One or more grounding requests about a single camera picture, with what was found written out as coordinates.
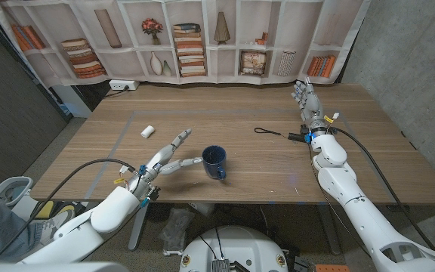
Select printed bookshelf backdrop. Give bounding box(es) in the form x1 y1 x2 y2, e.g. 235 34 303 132
0 0 372 88

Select clear plastic bag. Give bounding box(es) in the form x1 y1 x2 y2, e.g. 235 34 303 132
159 206 196 256

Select black torch with lanyard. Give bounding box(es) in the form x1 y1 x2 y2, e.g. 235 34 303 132
254 127 309 144

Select grey white sneaker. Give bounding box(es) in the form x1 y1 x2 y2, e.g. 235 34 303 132
38 209 77 245

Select thin black torso cable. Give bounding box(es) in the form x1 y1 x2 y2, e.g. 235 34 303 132
214 227 225 261
198 233 218 261

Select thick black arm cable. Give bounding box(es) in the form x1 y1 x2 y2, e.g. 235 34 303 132
0 157 137 264
330 126 435 253

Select black power strip cable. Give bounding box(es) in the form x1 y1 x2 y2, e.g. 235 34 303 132
103 85 131 99

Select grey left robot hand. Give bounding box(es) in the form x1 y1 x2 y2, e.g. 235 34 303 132
128 128 204 199

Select grey metal table leg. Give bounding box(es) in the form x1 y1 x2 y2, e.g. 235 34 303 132
128 203 150 252
317 203 342 256

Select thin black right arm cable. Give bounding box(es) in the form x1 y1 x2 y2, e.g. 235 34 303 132
307 144 373 259

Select white power strip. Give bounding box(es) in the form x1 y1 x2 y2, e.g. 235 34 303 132
108 79 140 91

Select grey metal heatsink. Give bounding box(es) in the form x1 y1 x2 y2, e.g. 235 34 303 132
211 258 230 272

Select orange box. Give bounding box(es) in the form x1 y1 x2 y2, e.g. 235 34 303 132
315 264 350 272

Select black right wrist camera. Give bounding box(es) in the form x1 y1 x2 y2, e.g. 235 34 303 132
300 124 313 144

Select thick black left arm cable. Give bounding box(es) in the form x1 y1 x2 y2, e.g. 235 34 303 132
0 157 137 264

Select yellow black foot pedal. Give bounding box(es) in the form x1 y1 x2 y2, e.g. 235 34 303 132
30 199 86 220

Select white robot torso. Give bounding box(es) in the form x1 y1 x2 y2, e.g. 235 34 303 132
179 225 289 272

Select dark blue ceramic cup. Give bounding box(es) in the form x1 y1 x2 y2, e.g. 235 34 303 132
201 145 228 181

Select white cabinet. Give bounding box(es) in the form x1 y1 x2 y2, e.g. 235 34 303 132
51 83 93 119

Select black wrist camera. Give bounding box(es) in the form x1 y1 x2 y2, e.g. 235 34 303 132
141 185 161 208
300 124 313 144

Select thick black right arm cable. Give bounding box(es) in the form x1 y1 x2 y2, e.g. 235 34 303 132
330 126 435 253

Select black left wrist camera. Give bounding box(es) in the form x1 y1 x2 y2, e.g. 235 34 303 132
141 185 161 208

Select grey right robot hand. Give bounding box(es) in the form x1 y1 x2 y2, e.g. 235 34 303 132
292 76 330 133

